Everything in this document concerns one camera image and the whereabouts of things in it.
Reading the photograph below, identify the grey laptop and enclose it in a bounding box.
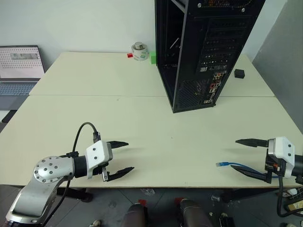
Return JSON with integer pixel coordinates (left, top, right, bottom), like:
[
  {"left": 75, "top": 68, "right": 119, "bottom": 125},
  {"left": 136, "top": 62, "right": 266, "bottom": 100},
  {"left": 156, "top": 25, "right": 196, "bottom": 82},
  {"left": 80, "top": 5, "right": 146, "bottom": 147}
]
[{"left": 0, "top": 45, "right": 46, "bottom": 96}]

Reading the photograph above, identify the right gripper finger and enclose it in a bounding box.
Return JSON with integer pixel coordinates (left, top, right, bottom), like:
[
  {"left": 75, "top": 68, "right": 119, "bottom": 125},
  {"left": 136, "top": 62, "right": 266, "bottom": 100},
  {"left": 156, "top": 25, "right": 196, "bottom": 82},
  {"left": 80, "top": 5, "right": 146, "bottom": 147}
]
[
  {"left": 235, "top": 138, "right": 270, "bottom": 148},
  {"left": 230, "top": 165, "right": 266, "bottom": 183}
]

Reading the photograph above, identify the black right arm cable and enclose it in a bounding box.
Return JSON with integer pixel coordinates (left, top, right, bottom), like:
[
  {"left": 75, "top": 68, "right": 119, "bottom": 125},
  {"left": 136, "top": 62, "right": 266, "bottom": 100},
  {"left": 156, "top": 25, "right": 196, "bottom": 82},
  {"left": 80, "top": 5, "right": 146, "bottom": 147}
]
[{"left": 276, "top": 176, "right": 303, "bottom": 218}]

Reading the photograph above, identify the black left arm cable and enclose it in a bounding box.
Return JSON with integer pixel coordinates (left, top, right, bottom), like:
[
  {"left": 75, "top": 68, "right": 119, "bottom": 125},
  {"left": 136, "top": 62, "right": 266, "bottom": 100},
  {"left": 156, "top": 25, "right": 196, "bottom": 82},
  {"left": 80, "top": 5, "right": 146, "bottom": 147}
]
[{"left": 42, "top": 122, "right": 101, "bottom": 227}]

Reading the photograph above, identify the white tape roll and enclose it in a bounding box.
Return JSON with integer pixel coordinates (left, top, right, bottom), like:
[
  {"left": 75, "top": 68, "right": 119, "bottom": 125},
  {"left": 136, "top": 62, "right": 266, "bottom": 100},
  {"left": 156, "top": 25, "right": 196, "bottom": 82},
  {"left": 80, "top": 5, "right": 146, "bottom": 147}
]
[{"left": 131, "top": 44, "right": 149, "bottom": 61}]

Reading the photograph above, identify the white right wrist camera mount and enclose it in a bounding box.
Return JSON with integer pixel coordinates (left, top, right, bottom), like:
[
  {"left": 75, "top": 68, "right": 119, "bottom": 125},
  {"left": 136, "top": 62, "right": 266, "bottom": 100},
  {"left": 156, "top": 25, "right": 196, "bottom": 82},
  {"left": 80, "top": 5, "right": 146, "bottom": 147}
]
[{"left": 268, "top": 136, "right": 296, "bottom": 179}]

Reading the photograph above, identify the black table leg foot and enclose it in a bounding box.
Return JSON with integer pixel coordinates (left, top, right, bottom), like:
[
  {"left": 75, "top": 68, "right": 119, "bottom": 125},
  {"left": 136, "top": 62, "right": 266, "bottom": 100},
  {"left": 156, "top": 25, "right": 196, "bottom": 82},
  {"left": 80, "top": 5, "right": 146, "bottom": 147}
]
[
  {"left": 56, "top": 188, "right": 93, "bottom": 203},
  {"left": 221, "top": 188, "right": 283, "bottom": 203}
]

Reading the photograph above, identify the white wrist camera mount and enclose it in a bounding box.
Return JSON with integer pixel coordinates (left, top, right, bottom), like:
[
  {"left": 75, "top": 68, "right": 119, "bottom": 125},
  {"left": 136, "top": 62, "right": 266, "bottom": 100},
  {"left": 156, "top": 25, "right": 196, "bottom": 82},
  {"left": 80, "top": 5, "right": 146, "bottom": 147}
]
[
  {"left": 85, "top": 140, "right": 114, "bottom": 180},
  {"left": 268, "top": 136, "right": 296, "bottom": 179}
]

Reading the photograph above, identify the blue ethernet cable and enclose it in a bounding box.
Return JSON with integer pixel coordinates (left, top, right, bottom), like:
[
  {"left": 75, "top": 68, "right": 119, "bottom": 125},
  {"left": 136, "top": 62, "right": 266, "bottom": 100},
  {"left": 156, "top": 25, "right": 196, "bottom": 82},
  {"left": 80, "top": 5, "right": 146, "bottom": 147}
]
[{"left": 215, "top": 161, "right": 280, "bottom": 178}]

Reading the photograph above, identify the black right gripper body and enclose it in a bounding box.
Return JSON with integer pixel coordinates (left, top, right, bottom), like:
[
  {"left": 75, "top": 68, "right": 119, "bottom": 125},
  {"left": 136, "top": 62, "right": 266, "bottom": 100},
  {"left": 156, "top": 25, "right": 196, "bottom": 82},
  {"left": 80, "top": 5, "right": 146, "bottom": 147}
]
[{"left": 264, "top": 148, "right": 286, "bottom": 184}]

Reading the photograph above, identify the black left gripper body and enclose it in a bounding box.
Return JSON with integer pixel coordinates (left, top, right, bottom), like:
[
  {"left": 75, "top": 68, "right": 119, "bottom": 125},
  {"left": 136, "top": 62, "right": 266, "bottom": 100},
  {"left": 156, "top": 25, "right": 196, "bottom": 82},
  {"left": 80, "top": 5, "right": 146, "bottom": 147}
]
[{"left": 92, "top": 162, "right": 112, "bottom": 183}]

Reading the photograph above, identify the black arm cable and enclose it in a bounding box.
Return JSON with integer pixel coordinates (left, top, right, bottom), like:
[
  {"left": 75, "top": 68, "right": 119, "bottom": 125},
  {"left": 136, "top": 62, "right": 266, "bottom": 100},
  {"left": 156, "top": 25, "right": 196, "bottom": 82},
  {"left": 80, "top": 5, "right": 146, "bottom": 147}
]
[
  {"left": 42, "top": 122, "right": 101, "bottom": 227},
  {"left": 276, "top": 176, "right": 303, "bottom": 218}
]

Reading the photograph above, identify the dark rounded shape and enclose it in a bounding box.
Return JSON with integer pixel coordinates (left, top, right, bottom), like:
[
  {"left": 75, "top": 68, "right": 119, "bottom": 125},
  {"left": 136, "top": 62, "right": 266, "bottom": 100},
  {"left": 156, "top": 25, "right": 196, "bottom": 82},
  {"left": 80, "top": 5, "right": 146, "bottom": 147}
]
[
  {"left": 120, "top": 203, "right": 148, "bottom": 227},
  {"left": 177, "top": 198, "right": 209, "bottom": 227}
]

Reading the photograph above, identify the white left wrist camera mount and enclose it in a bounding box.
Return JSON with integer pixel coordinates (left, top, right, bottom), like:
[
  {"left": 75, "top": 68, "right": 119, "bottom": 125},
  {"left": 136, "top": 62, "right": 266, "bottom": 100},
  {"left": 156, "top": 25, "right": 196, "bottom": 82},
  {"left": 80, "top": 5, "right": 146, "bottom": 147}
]
[{"left": 85, "top": 140, "right": 114, "bottom": 180}]

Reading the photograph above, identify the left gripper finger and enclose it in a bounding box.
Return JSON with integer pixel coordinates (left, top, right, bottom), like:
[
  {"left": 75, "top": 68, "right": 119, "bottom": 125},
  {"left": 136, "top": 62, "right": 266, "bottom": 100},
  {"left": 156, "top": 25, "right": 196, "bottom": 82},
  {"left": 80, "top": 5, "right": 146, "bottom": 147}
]
[
  {"left": 107, "top": 166, "right": 135, "bottom": 183},
  {"left": 106, "top": 140, "right": 129, "bottom": 150}
]

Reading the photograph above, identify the black computer tower case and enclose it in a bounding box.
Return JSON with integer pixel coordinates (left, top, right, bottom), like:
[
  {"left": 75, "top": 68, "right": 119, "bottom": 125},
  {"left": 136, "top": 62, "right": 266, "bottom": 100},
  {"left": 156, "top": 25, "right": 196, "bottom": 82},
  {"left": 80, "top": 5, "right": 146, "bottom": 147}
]
[{"left": 154, "top": 0, "right": 266, "bottom": 114}]

